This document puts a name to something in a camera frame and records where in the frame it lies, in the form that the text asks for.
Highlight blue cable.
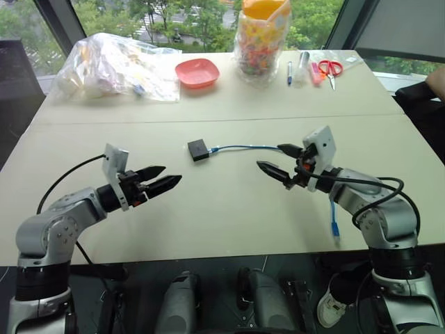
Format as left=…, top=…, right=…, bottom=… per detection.
left=209, top=144, right=341, bottom=246

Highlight red handled scissors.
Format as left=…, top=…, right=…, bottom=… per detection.
left=317, top=59, right=343, bottom=91

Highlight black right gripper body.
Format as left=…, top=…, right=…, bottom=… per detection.
left=284, top=143, right=318, bottom=191

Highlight small black adapter box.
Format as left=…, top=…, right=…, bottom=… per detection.
left=187, top=138, right=211, bottom=162

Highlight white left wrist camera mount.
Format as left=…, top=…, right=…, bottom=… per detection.
left=102, top=143, right=131, bottom=212

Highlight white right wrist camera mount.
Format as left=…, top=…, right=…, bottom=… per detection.
left=302, top=125, right=338, bottom=193

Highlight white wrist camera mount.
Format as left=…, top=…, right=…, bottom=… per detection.
left=302, top=125, right=338, bottom=193
left=102, top=143, right=131, bottom=212

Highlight tall jar of colourful candies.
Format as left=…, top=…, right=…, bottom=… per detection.
left=232, top=0, right=291, bottom=88

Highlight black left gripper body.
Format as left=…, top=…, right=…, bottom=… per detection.
left=118, top=170, right=151, bottom=209

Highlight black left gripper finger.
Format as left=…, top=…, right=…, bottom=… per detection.
left=147, top=174, right=184, bottom=200
left=136, top=166, right=167, bottom=183

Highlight pink highlighter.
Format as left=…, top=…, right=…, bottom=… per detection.
left=309, top=62, right=323, bottom=86

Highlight dark window frame post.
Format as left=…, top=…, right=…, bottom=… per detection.
left=35, top=0, right=88, bottom=57

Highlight grey window frame panel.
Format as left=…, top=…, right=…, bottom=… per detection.
left=323, top=0, right=445, bottom=59

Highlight dark grey rounded shape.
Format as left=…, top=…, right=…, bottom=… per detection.
left=163, top=271, right=202, bottom=334
left=237, top=267, right=290, bottom=334

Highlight clear plastic bag of items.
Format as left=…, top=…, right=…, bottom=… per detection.
left=51, top=32, right=184, bottom=104

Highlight pink plastic bowl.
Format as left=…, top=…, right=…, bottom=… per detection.
left=174, top=58, right=221, bottom=90

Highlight flat clear plastic sleeve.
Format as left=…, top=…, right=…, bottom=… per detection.
left=307, top=49, right=363, bottom=81

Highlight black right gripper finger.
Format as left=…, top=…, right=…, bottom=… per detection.
left=256, top=160, right=291, bottom=184
left=276, top=143, right=304, bottom=159

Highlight white sneaker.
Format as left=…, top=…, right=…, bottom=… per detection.
left=316, top=272, right=359, bottom=329

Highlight black office chair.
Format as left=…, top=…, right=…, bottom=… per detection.
left=394, top=81, right=445, bottom=154

